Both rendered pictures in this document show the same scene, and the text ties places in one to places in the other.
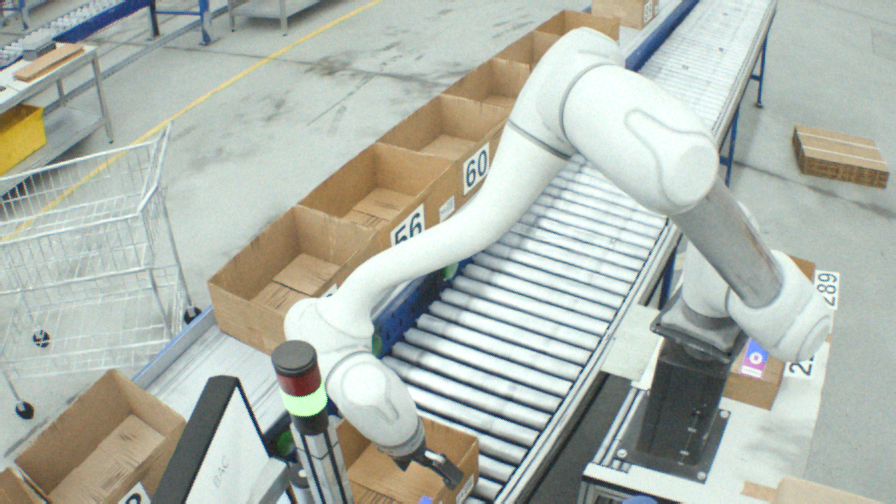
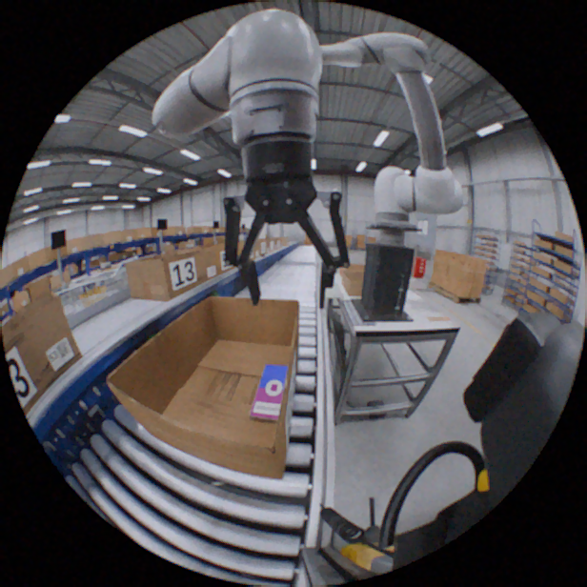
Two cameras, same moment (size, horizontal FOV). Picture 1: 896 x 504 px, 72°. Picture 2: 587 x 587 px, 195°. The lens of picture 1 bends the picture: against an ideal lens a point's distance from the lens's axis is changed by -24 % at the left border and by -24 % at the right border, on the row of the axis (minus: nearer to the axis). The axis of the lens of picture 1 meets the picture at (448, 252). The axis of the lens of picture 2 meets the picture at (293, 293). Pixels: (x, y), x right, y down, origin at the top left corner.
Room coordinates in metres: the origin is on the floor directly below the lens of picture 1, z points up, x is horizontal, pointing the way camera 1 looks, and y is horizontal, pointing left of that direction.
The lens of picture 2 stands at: (0.69, 0.15, 1.10)
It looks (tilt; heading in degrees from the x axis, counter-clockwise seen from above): 20 degrees down; 335
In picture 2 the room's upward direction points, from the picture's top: straight up
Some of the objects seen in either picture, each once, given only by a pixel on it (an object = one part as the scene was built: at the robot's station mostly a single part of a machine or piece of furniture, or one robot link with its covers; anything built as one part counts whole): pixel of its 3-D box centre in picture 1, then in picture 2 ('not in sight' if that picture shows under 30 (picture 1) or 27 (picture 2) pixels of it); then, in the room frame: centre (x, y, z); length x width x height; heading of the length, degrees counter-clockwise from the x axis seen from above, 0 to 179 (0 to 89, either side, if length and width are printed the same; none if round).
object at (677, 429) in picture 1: (688, 392); (385, 278); (1.17, -0.55, 0.91); 0.26 x 0.26 x 0.33; 60
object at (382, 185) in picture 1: (378, 207); (213, 257); (1.93, 0.19, 0.96); 0.39 x 0.29 x 0.17; 148
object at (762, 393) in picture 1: (729, 348); (372, 283); (1.42, -0.77, 0.80); 0.38 x 0.28 x 0.10; 59
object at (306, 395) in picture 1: (300, 381); not in sight; (0.59, 0.16, 1.62); 0.05 x 0.05 x 0.06
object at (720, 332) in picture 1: (715, 300); (391, 221); (1.18, -0.57, 1.19); 0.22 x 0.18 x 0.06; 139
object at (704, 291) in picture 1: (724, 254); (394, 192); (1.16, -0.55, 1.33); 0.18 x 0.16 x 0.22; 24
